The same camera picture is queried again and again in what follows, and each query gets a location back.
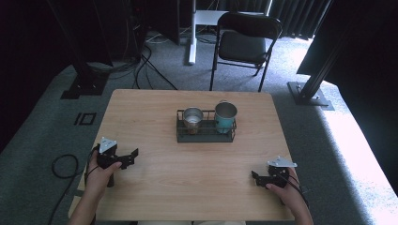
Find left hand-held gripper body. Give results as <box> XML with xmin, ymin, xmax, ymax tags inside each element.
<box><xmin>92</xmin><ymin>136</ymin><xmax>127</xmax><ymax>188</ymax></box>

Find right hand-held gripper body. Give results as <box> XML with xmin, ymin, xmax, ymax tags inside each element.
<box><xmin>266</xmin><ymin>156</ymin><xmax>299</xmax><ymax>189</ymax></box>

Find black wire basket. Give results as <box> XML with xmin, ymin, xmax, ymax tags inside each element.
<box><xmin>176</xmin><ymin>109</ymin><xmax>237</xmax><ymax>144</ymax></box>

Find teal metal cup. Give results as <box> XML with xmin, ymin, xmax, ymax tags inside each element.
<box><xmin>213</xmin><ymin>100</ymin><xmax>238</xmax><ymax>135</ymax></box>

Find silver metal cup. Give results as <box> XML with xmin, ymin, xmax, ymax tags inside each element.
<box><xmin>182</xmin><ymin>107</ymin><xmax>205</xmax><ymax>136</ymax></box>

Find person's right hand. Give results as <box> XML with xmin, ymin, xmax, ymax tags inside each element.
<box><xmin>265</xmin><ymin>168</ymin><xmax>307</xmax><ymax>211</ymax></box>

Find person's left hand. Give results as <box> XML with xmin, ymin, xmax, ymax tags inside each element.
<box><xmin>84</xmin><ymin>149</ymin><xmax>123</xmax><ymax>202</ymax></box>

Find black metal stand with foot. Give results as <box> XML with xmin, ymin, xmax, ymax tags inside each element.
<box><xmin>286</xmin><ymin>18</ymin><xmax>336</xmax><ymax>112</ymax></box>

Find black folding chair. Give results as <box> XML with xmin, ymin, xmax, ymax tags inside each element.
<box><xmin>208</xmin><ymin>11</ymin><xmax>283</xmax><ymax>94</ymax></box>

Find dark pleated curtain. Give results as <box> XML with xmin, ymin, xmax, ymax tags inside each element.
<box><xmin>219</xmin><ymin>0</ymin><xmax>333</xmax><ymax>40</ymax></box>

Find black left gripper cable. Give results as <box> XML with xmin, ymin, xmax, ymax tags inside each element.
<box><xmin>84</xmin><ymin>146</ymin><xmax>100</xmax><ymax>188</ymax></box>

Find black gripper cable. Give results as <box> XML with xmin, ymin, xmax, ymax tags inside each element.
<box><xmin>84</xmin><ymin>146</ymin><xmax>100</xmax><ymax>188</ymax></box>
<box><xmin>280</xmin><ymin>172</ymin><xmax>312</xmax><ymax>210</ymax></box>

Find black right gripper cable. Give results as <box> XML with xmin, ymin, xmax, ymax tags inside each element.
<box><xmin>280</xmin><ymin>172</ymin><xmax>312</xmax><ymax>210</ymax></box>

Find black looped floor cable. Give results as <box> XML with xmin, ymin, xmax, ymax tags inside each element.
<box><xmin>46</xmin><ymin>154</ymin><xmax>85</xmax><ymax>225</ymax></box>

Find black stand with base plate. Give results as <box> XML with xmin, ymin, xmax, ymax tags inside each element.
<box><xmin>46</xmin><ymin>0</ymin><xmax>111</xmax><ymax>100</ymax></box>

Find bundle of black floor cables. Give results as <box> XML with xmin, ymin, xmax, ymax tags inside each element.
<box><xmin>87</xmin><ymin>18</ymin><xmax>179</xmax><ymax>92</ymax></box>

